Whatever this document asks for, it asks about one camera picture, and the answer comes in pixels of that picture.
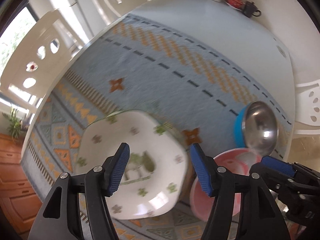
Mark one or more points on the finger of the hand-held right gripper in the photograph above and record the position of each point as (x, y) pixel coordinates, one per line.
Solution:
(277, 166)
(270, 178)

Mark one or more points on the patterned blue table mat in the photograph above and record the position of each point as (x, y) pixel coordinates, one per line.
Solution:
(175, 62)

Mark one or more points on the pink ceramic bowl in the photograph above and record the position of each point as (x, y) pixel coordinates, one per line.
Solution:
(232, 158)

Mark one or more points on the white hexagonal tree-print plate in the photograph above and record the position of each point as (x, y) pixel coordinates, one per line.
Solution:
(160, 150)

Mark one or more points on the window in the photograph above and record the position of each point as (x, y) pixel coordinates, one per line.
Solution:
(15, 35)

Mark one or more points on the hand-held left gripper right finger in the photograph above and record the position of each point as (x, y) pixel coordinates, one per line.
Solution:
(202, 172)

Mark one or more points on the wooden cabinet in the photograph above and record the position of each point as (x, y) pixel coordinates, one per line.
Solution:
(15, 180)

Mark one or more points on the green potted plant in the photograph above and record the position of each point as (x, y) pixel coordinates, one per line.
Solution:
(13, 122)

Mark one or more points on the red dish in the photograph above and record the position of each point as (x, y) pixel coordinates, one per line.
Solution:
(235, 0)

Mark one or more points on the steel bowl blue exterior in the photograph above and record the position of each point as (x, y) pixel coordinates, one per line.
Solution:
(260, 125)

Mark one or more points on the white chair with oval holes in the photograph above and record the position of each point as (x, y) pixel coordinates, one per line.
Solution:
(307, 92)
(45, 30)
(110, 7)

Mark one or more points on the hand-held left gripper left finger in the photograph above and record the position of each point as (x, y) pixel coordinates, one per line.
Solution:
(120, 170)

